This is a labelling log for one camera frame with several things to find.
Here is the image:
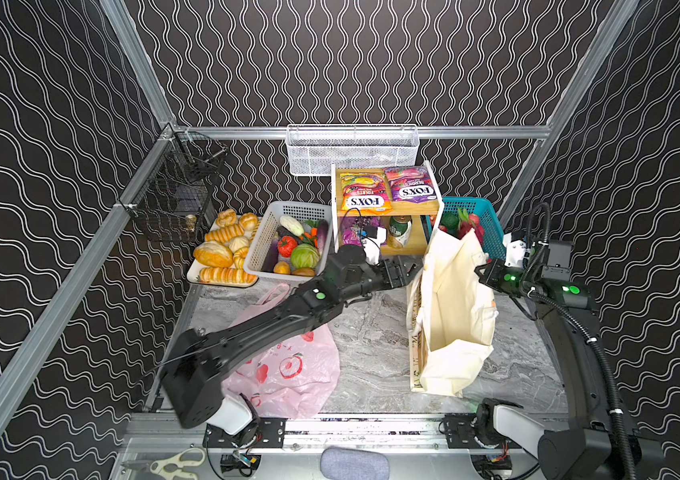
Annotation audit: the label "teal plastic fruit basket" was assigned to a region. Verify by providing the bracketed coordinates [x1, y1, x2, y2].
[437, 197, 506, 260]

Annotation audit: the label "pink plastic grocery bag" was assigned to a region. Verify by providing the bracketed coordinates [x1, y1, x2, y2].
[219, 283, 342, 420]

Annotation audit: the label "wooden two-tier shelf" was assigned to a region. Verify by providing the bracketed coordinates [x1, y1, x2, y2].
[331, 161, 445, 260]

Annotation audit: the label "green cabbage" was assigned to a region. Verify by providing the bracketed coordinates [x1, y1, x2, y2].
[290, 244, 322, 269]

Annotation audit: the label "orange yellow Fox's candy bag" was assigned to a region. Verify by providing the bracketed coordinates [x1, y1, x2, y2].
[339, 171, 393, 215]

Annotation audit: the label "long braided bread loaf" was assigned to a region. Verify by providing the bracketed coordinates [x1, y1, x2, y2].
[199, 267, 258, 287]

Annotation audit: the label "oval bread roll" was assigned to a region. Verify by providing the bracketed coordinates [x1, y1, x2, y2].
[193, 241, 234, 268]

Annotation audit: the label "black wire wall basket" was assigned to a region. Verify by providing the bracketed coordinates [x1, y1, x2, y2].
[127, 132, 229, 244]

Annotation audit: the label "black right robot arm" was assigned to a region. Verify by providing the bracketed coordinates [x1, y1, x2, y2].
[474, 240, 664, 479]

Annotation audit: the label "white bread tray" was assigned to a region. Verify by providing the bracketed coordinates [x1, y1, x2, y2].
[186, 209, 261, 288]

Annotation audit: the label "purple Fox's candy bag top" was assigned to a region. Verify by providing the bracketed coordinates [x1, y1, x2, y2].
[383, 165, 437, 204]

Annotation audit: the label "green drink can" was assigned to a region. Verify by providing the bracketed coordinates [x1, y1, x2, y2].
[388, 216, 412, 249]

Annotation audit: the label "white wire wall basket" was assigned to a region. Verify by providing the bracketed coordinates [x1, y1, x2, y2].
[285, 124, 420, 177]

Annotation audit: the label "grey foam pad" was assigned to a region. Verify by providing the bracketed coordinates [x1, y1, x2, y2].
[320, 447, 391, 480]

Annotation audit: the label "red tomato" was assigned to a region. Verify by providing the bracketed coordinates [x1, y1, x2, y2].
[278, 236, 299, 258]

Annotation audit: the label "white plastic vegetable basket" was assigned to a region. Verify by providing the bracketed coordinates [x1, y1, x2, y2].
[244, 201, 331, 282]

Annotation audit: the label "cream canvas tote bag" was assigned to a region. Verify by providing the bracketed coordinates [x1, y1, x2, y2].
[407, 231, 498, 397]

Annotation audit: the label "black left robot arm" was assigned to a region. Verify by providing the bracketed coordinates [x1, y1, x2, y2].
[159, 245, 424, 429]

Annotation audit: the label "pink dragon fruit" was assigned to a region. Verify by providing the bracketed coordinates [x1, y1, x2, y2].
[457, 208, 485, 245]

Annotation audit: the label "white handled scissors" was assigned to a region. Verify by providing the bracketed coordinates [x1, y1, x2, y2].
[148, 447, 207, 480]

